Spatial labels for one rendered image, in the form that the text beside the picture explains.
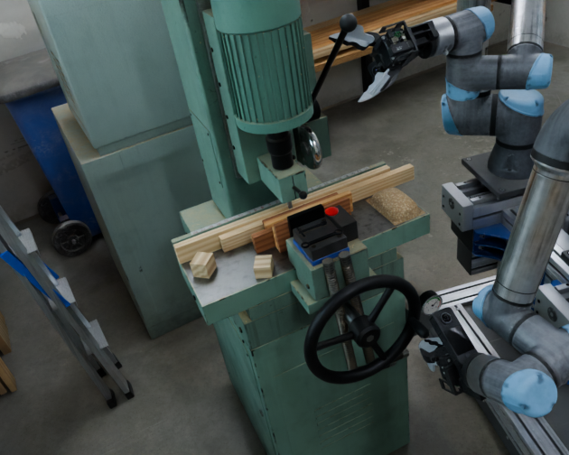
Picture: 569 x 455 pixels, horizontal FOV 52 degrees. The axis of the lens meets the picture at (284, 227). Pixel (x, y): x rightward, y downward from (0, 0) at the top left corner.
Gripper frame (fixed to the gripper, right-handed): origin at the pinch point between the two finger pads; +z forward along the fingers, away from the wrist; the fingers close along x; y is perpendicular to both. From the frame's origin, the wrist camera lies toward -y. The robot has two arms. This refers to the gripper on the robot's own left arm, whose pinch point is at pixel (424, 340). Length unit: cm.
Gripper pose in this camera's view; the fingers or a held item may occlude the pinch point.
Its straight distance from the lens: 132.1
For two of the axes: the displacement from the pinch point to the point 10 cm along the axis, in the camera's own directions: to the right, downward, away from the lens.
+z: -2.8, -0.1, 9.6
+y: 3.3, 9.4, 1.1
